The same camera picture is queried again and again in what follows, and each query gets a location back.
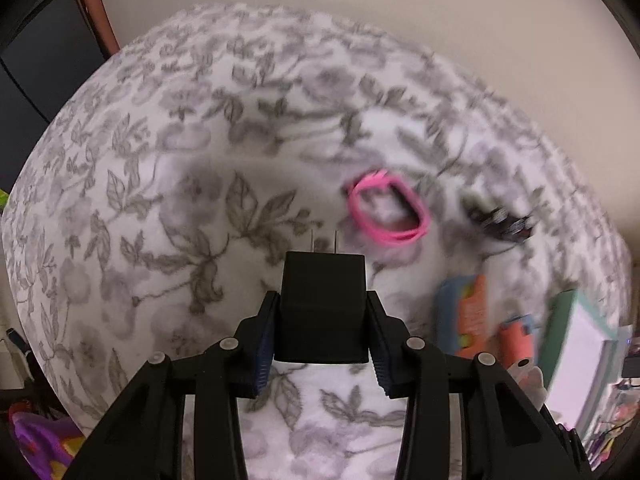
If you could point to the black toy car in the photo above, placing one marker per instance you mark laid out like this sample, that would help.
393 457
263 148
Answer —
500 222

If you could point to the blue-bordered orange case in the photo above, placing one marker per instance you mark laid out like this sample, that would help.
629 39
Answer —
462 315

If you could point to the orange case with blue end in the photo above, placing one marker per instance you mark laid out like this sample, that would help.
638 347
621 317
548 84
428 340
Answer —
517 342

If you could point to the colourful floral cloth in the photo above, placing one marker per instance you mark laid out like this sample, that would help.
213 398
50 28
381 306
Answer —
40 440

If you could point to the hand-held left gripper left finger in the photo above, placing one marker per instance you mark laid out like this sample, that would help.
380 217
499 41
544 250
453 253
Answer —
265 345

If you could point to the black charger adapter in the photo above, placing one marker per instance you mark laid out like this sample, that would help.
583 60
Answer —
322 305

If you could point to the orange board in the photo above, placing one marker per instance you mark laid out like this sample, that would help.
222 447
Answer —
97 10

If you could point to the teal and white tray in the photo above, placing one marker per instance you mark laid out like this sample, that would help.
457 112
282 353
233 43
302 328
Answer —
580 355

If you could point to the dark blue cabinet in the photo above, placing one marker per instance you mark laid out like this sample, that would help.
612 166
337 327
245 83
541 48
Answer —
45 70

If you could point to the pink wristband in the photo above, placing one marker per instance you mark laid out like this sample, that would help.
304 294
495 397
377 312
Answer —
359 215

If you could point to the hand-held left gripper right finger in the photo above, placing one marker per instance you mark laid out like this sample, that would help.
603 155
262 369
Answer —
380 345

